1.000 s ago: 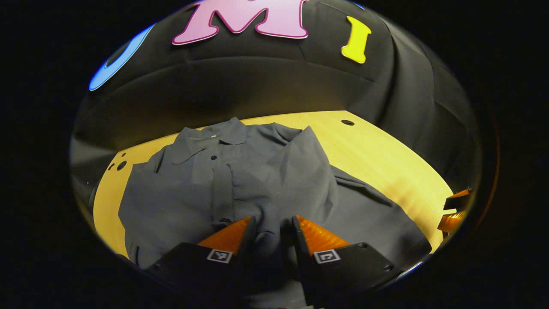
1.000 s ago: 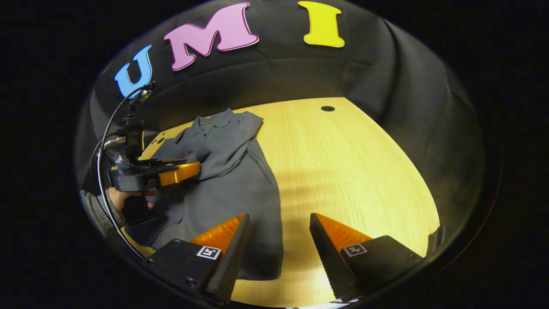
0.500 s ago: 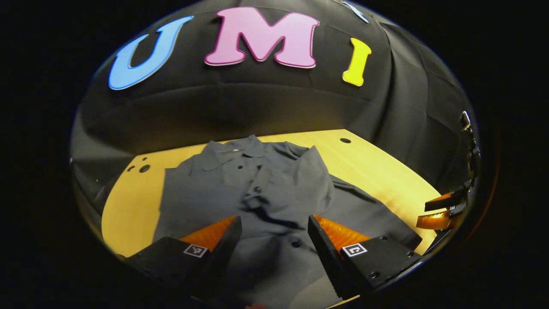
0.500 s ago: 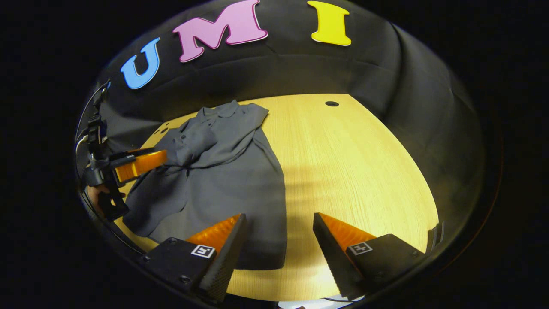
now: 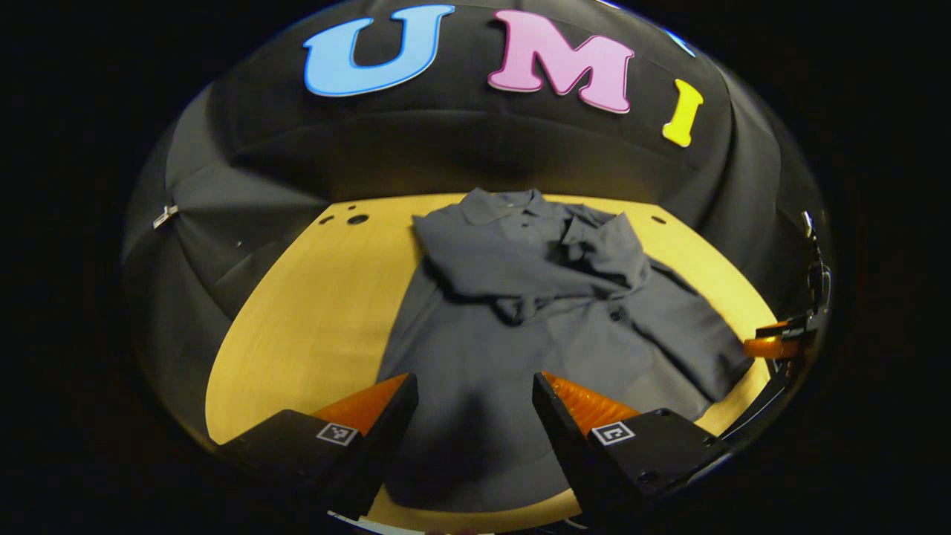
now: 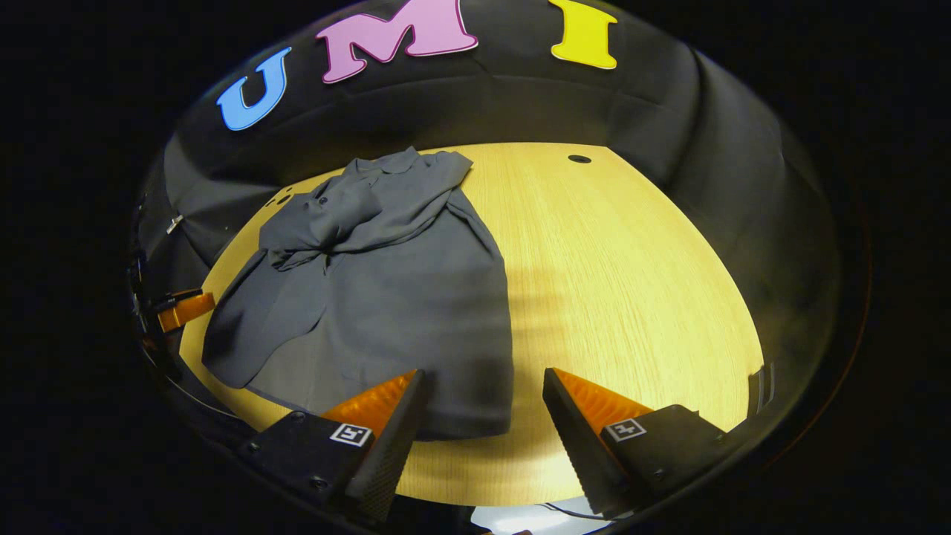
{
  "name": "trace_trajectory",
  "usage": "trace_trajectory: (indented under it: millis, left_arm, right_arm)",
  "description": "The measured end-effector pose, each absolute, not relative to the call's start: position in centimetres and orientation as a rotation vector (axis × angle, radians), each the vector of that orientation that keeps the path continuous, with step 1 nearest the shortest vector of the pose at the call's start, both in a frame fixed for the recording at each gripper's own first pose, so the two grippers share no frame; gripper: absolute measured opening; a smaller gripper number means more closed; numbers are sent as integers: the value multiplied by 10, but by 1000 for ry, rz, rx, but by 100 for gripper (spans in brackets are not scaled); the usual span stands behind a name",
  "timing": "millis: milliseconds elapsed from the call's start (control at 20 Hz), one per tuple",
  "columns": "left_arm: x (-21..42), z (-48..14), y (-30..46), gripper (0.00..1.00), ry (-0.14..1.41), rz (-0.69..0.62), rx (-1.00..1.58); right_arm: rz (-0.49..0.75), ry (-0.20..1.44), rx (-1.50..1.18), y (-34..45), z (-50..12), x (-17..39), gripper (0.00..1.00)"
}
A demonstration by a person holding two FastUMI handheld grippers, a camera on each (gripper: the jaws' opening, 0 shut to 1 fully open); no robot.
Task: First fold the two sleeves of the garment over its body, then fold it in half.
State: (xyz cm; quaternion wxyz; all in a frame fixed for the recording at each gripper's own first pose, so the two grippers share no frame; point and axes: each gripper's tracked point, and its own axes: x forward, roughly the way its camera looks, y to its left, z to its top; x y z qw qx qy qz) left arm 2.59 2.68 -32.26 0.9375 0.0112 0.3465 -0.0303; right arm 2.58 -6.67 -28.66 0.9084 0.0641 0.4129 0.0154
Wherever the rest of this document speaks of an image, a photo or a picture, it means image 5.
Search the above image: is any grey collared shirt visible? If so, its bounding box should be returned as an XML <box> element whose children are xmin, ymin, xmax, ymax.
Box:
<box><xmin>377</xmin><ymin>187</ymin><xmax>755</xmax><ymax>513</ymax></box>

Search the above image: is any black backdrop cloth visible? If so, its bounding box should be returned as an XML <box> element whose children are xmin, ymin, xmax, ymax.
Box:
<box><xmin>123</xmin><ymin>0</ymin><xmax>825</xmax><ymax>432</ymax></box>

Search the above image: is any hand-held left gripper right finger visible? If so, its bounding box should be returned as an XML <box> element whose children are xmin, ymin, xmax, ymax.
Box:
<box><xmin>532</xmin><ymin>370</ymin><xmax>729</xmax><ymax>530</ymax></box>

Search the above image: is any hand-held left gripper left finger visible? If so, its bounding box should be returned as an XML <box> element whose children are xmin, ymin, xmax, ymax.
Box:
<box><xmin>215</xmin><ymin>372</ymin><xmax>419</xmax><ymax>521</ymax></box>

